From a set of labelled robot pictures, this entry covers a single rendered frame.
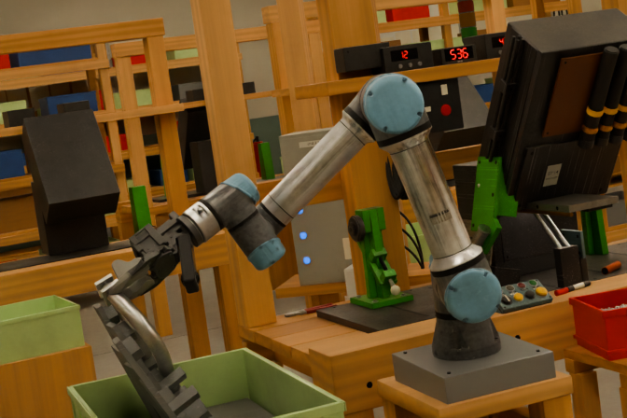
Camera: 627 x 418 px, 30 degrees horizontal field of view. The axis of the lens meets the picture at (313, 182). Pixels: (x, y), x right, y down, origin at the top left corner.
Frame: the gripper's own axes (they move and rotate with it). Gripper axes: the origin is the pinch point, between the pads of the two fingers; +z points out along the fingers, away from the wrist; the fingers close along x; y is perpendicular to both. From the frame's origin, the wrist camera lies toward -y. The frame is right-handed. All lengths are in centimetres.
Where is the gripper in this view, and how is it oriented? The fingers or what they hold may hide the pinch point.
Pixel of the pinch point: (118, 297)
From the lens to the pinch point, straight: 231.5
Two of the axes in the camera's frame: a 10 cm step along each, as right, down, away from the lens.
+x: -0.7, -5.8, -8.1
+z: -7.4, 5.8, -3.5
